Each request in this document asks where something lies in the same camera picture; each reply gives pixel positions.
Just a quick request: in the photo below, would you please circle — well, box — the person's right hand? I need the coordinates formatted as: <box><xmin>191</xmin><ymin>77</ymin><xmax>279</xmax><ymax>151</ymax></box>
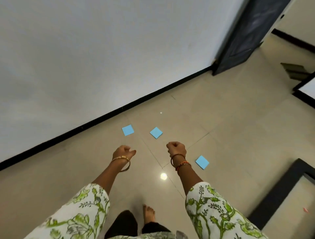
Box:
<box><xmin>166</xmin><ymin>141</ymin><xmax>187</xmax><ymax>158</ymax></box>

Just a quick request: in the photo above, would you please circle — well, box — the person's left hand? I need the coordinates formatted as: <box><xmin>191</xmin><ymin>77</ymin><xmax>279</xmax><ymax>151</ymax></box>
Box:
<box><xmin>112</xmin><ymin>145</ymin><xmax>136</xmax><ymax>163</ymax></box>

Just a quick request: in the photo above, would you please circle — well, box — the blue sticky pad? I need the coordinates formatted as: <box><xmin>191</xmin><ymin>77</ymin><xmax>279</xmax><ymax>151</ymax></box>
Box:
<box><xmin>195</xmin><ymin>155</ymin><xmax>210</xmax><ymax>170</ymax></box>
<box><xmin>122</xmin><ymin>124</ymin><xmax>135</xmax><ymax>136</ymax></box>
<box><xmin>149</xmin><ymin>127</ymin><xmax>163</xmax><ymax>140</ymax></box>

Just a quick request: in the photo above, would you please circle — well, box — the person's left forearm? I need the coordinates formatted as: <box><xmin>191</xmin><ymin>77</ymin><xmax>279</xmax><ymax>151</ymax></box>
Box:
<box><xmin>91</xmin><ymin>160</ymin><xmax>130</xmax><ymax>196</ymax></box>

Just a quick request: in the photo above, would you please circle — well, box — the person's right forearm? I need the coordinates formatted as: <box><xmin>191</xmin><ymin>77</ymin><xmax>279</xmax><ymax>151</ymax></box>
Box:
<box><xmin>172</xmin><ymin>156</ymin><xmax>203</xmax><ymax>196</ymax></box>

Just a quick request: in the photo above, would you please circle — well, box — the person's bare foot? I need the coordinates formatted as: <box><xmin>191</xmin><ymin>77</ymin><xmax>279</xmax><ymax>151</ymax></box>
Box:
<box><xmin>142</xmin><ymin>204</ymin><xmax>156</xmax><ymax>225</ymax></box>

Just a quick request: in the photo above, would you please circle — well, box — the gold bangle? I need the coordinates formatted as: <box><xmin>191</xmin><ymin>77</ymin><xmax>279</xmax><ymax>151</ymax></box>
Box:
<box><xmin>111</xmin><ymin>155</ymin><xmax>131</xmax><ymax>172</ymax></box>

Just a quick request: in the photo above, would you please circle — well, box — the black trouser leg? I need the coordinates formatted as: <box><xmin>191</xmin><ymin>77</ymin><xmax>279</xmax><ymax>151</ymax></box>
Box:
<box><xmin>104</xmin><ymin>210</ymin><xmax>138</xmax><ymax>239</ymax></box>
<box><xmin>141</xmin><ymin>221</ymin><xmax>172</xmax><ymax>234</ymax></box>

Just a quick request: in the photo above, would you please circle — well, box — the left floral white green sleeve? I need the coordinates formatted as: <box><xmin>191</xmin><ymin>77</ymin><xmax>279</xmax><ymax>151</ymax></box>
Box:
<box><xmin>24</xmin><ymin>183</ymin><xmax>111</xmax><ymax>239</ymax></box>

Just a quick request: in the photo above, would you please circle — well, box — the floral white green sleeve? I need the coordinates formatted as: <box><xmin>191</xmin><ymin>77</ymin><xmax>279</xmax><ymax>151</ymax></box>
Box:
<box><xmin>185</xmin><ymin>182</ymin><xmax>269</xmax><ymax>239</ymax></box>
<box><xmin>24</xmin><ymin>183</ymin><xmax>111</xmax><ymax>239</ymax></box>

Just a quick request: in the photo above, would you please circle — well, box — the right floral white green sleeve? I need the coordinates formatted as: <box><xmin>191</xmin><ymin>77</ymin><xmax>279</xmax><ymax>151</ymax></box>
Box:
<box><xmin>185</xmin><ymin>182</ymin><xmax>269</xmax><ymax>239</ymax></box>

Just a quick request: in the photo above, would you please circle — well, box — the floral white green dress front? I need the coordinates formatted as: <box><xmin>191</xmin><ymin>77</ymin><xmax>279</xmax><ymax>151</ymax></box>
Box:
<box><xmin>108</xmin><ymin>230</ymin><xmax>189</xmax><ymax>239</ymax></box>

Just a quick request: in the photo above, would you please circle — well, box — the black floor strip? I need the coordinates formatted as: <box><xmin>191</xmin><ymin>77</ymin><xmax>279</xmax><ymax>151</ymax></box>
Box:
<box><xmin>247</xmin><ymin>158</ymin><xmax>315</xmax><ymax>231</ymax></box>
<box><xmin>271</xmin><ymin>28</ymin><xmax>315</xmax><ymax>54</ymax></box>
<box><xmin>292</xmin><ymin>71</ymin><xmax>315</xmax><ymax>109</ymax></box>

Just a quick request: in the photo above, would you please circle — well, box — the dark grey door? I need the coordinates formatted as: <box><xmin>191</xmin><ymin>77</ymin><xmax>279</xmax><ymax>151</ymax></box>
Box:
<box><xmin>212</xmin><ymin>0</ymin><xmax>292</xmax><ymax>76</ymax></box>

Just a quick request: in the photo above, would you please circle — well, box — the olive green floor object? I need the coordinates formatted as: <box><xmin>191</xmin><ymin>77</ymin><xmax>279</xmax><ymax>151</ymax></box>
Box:
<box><xmin>280</xmin><ymin>63</ymin><xmax>309</xmax><ymax>80</ymax></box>

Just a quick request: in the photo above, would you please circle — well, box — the brown thread bracelet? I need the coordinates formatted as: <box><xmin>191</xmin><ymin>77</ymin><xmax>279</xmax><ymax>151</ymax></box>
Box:
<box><xmin>170</xmin><ymin>154</ymin><xmax>186</xmax><ymax>168</ymax></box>

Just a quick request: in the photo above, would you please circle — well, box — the orange thread bracelet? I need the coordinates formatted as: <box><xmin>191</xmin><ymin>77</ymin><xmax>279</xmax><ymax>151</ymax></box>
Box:
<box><xmin>175</xmin><ymin>161</ymin><xmax>192</xmax><ymax>172</ymax></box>

